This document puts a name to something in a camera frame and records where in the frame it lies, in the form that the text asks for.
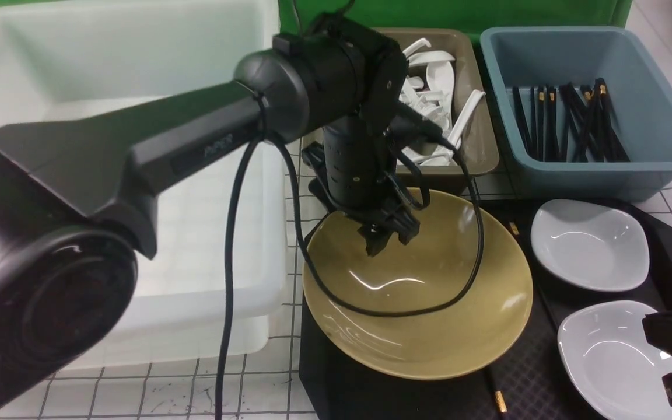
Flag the black serving tray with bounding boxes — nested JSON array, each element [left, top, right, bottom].
[[299, 199, 672, 419]]

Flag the white spoon upper right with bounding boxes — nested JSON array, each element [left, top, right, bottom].
[[408, 50, 455, 95]]

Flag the blue chopstick bin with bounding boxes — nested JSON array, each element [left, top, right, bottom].
[[480, 26, 672, 202]]

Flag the white square dish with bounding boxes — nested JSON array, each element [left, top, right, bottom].
[[530, 199, 650, 293], [558, 300, 672, 419]]

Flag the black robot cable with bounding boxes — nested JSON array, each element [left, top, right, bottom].
[[215, 99, 485, 420]]

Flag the green backdrop cloth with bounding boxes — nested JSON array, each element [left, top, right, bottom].
[[0, 0, 632, 44]]

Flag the black chopstick gold band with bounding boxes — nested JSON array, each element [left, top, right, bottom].
[[507, 222, 520, 237], [483, 365, 509, 419]]

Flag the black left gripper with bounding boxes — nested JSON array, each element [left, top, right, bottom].
[[302, 116, 421, 257]]

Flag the black chopstick far right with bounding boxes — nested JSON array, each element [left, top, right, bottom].
[[595, 78, 631, 163]]

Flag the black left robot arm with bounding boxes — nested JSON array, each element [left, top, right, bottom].
[[0, 9, 419, 408]]

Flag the white spoon right leaning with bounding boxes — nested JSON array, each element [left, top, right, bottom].
[[419, 90, 485, 166]]

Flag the yellow noodle bowl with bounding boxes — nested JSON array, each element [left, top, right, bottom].
[[302, 191, 534, 380]]

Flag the olive brown spoon bin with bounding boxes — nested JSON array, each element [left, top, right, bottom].
[[379, 27, 499, 195]]

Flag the large white plastic tub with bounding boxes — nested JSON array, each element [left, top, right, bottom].
[[0, 1, 287, 370]]

